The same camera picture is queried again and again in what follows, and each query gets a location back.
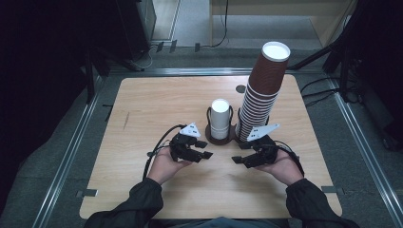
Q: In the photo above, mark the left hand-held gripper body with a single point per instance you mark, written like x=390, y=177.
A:
x=182, y=147

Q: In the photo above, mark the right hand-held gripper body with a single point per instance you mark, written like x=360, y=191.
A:
x=266, y=152

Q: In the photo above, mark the stack of brown paper cups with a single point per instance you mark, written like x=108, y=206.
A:
x=256, y=114

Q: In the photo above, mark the person's right hand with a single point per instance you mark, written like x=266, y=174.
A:
x=285, y=169

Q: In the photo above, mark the person's left hand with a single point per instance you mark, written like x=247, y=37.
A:
x=163, y=167

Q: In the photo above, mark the dark round table grommet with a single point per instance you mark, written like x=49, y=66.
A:
x=240, y=89

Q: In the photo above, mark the person's grey trousers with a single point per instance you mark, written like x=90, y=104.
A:
x=221, y=223

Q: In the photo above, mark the black metal stand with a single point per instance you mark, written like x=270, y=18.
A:
x=312, y=57
x=90, y=79

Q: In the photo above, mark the black cabinet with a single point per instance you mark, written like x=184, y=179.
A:
x=134, y=28

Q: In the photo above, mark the light wooden furniture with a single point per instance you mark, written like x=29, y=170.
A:
x=329, y=22

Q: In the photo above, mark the grey flat metal bracket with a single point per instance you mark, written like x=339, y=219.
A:
x=332, y=189
x=87, y=193

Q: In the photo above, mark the long metal floor rail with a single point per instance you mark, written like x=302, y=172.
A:
x=364, y=148
x=66, y=158

